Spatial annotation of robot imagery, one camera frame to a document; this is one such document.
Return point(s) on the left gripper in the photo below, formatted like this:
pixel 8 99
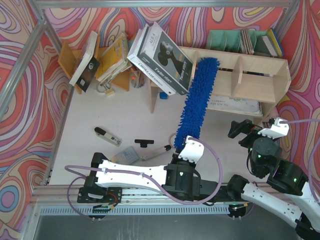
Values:
pixel 177 155

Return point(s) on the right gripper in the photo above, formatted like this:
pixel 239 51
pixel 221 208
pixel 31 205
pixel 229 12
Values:
pixel 247 137

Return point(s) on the masking tape roll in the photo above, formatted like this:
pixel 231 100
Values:
pixel 171 140

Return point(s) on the blue microfiber duster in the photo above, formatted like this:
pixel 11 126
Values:
pixel 196 103

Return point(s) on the black T-shaped plastic part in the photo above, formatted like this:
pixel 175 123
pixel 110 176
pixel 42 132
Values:
pixel 143 143

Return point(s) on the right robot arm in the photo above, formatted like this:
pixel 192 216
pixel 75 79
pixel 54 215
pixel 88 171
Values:
pixel 265 161

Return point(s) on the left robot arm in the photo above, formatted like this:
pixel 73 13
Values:
pixel 179 180

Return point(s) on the light wooden bookshelf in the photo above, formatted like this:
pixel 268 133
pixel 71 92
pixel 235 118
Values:
pixel 251 77

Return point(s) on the spiral bound drawing notebook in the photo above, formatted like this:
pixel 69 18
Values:
pixel 235 105

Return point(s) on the white black marker pen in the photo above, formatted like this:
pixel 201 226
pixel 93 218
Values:
pixel 156 152

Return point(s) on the blue pencil sharpener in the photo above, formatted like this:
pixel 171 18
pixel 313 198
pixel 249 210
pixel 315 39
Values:
pixel 163 96

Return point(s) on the yellow grey calculator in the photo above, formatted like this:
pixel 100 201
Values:
pixel 126 157

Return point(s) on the green desk organizer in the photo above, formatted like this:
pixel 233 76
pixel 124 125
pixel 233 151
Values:
pixel 246 41

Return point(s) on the blue yellow book in organizer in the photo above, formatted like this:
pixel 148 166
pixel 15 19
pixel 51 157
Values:
pixel 271 33

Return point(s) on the pen cup with pencils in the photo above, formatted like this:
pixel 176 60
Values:
pixel 136 78

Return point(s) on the yellow books stack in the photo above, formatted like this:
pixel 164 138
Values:
pixel 113 60

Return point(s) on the white black leaning book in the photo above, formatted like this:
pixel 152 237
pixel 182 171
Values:
pixel 86 64

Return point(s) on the orange wooden book stand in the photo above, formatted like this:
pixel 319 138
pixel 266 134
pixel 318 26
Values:
pixel 67 59

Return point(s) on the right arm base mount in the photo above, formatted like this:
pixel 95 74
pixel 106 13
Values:
pixel 227 194

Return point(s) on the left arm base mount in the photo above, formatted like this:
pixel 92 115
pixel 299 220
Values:
pixel 99 195

